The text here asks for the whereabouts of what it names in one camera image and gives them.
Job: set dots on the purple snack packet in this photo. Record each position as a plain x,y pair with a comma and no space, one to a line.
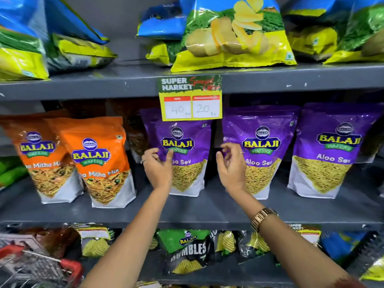
330,164
264,122
189,173

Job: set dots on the black wavy chips bag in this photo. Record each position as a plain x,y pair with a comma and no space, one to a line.
253,244
225,242
96,247

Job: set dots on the red patterned sleeve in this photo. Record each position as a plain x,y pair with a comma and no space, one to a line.
349,283

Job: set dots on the grey metal shelf board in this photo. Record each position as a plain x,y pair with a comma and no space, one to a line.
186,209
300,79
240,272

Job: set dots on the person's right thumb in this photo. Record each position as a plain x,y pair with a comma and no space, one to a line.
220,163

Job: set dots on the person's left hand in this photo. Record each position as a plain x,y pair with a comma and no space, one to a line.
157,173

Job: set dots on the brown snack packet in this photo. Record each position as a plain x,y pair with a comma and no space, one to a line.
136,128

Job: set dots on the yellow green price tag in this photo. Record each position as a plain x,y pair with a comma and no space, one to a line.
190,98

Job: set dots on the person's right hand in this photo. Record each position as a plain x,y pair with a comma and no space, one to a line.
234,173

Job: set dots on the dark brown packet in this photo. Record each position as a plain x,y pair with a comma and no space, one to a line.
57,241

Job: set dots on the green snack packet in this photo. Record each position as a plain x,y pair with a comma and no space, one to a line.
12,176
7,164

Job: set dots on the row of blue yellow chip bags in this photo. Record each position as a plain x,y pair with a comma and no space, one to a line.
234,35

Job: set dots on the person's right forearm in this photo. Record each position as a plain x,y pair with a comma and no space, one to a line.
291,251

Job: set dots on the blue chips bag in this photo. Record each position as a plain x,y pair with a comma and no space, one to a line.
342,244

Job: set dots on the black yellow chips bag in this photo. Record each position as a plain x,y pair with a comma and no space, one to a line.
369,260

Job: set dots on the person's left forearm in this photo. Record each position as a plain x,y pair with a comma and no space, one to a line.
132,242

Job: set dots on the green black snack bag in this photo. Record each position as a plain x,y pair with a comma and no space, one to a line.
186,251

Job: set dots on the person's left thumb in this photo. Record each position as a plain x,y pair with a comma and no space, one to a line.
169,156

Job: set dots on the orange snack packet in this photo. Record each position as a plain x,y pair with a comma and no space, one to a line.
96,182
36,164

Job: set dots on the gold wristwatch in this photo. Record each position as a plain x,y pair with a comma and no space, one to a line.
262,217

